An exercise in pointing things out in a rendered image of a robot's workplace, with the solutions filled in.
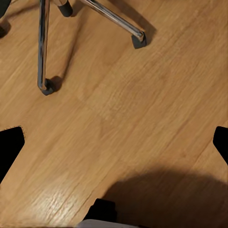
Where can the swivel chair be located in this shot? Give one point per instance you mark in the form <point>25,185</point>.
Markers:
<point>44,84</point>

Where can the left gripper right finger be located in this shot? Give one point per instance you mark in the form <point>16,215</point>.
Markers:
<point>220,140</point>

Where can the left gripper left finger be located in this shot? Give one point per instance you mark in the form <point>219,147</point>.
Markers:
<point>11,142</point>

